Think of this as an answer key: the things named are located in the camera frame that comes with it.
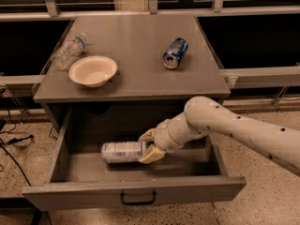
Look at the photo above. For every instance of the metal window railing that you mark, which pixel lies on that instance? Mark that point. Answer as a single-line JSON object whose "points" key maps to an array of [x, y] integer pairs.
{"points": [[61, 9]]}

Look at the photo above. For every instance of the blue label plastic bottle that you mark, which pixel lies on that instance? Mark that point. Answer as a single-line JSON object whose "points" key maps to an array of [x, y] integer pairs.
{"points": [[122, 152]]}

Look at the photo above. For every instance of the black drawer handle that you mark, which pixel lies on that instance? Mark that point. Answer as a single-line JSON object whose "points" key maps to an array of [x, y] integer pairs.
{"points": [[143, 198]]}

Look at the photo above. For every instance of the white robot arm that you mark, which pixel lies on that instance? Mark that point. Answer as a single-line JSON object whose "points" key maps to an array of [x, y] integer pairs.
{"points": [[203, 116]]}

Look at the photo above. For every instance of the white paper bowl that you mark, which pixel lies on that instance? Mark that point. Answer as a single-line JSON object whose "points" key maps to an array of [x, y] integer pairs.
{"points": [[92, 71]]}

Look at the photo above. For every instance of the open grey top drawer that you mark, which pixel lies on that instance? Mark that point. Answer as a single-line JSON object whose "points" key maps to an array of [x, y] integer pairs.
{"points": [[78, 177]]}

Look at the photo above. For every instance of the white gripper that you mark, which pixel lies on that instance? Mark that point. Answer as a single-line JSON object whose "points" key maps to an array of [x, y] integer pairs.
{"points": [[161, 136]]}

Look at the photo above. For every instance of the clear crumpled water bottle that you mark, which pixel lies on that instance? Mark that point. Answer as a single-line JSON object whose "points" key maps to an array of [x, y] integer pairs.
{"points": [[67, 54]]}

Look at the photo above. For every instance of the blue soda can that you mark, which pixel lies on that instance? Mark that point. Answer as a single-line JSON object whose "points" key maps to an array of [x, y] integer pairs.
{"points": [[175, 52]]}

